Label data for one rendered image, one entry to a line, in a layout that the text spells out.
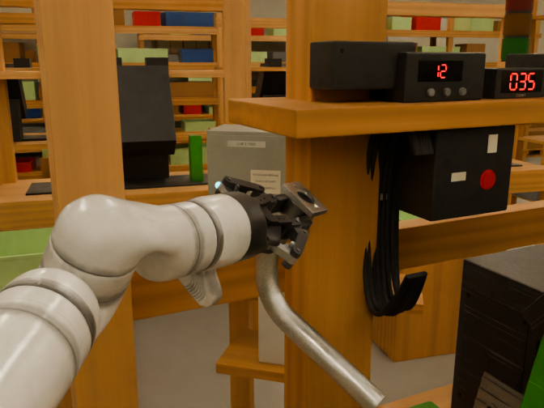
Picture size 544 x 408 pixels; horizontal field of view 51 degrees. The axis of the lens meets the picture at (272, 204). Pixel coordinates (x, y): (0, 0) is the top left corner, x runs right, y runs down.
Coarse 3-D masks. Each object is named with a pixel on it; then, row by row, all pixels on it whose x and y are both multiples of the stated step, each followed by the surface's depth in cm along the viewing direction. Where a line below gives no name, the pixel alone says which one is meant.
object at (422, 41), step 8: (160, 16) 990; (392, 16) 1107; (400, 16) 1112; (160, 24) 993; (440, 24) 1139; (152, 40) 996; (160, 40) 999; (168, 40) 1003; (176, 40) 1007; (184, 40) 1010; (192, 40) 1014; (200, 40) 1018; (208, 40) 1022; (392, 40) 1119; (400, 40) 1123; (408, 40) 1128; (416, 40) 1133; (424, 40) 1138; (440, 40) 1147; (152, 48) 999; (160, 48) 1002; (168, 48) 1006; (176, 48) 1010; (184, 48) 1013; (192, 48) 1017; (200, 48) 1021; (208, 48) 1025
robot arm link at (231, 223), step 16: (208, 208) 54; (224, 208) 56; (240, 208) 58; (224, 224) 55; (240, 224) 56; (224, 240) 54; (240, 240) 56; (224, 256) 55; (240, 256) 58; (208, 272) 59; (192, 288) 60; (208, 288) 59; (208, 304) 59
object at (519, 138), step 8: (536, 0) 549; (536, 8) 551; (536, 16) 545; (520, 128) 578; (520, 136) 581; (528, 136) 585; (536, 136) 585; (520, 144) 583; (512, 152) 589; (520, 152) 585; (520, 160) 588; (528, 192) 567; (536, 192) 557; (512, 200) 597; (528, 200) 573; (536, 200) 557
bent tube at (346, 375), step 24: (288, 192) 70; (288, 216) 71; (312, 216) 69; (264, 264) 74; (264, 288) 74; (288, 312) 73; (288, 336) 73; (312, 336) 72; (336, 360) 70; (360, 384) 69
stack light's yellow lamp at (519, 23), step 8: (504, 16) 110; (512, 16) 108; (520, 16) 108; (528, 16) 108; (504, 24) 110; (512, 24) 109; (520, 24) 108; (528, 24) 108; (504, 32) 110; (512, 32) 109; (520, 32) 108; (528, 32) 109
